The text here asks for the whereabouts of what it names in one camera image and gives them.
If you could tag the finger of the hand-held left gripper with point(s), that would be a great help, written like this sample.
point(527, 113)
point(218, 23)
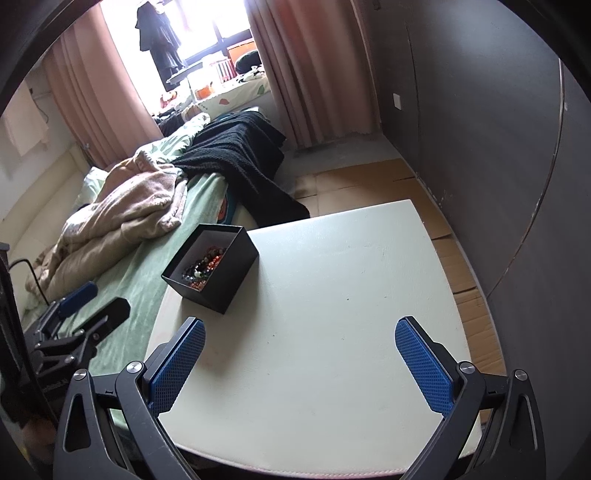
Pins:
point(78, 297)
point(108, 316)

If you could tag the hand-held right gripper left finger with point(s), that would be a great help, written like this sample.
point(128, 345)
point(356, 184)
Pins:
point(178, 369)

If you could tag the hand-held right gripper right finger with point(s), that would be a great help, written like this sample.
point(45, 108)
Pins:
point(422, 364)

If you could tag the black jewelry box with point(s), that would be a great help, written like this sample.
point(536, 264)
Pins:
point(231, 272)

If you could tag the green bed sheet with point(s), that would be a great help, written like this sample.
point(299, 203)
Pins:
point(129, 277)

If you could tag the white table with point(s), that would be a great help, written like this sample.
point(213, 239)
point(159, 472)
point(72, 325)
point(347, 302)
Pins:
point(471, 300)

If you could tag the beige fleece blanket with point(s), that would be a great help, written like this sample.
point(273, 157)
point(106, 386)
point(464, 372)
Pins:
point(115, 207)

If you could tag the pale green patterned quilt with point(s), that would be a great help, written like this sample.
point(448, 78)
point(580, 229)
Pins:
point(161, 145)

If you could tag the pink curtain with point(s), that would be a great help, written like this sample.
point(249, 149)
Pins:
point(314, 69)
point(101, 92)

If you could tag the black knitted cloth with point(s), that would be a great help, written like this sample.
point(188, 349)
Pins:
point(240, 152)

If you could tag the patterned window seat cushion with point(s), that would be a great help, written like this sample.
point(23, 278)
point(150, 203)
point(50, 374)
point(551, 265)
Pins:
point(231, 97)

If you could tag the hanging dark clothes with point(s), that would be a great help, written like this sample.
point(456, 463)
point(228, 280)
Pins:
point(159, 41)

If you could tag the black round cushion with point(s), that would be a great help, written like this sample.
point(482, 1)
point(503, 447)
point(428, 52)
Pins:
point(248, 62)

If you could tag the orange box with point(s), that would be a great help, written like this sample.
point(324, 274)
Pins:
point(238, 50)

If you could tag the white wall switch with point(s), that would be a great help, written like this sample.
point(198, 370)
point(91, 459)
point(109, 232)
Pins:
point(397, 101)

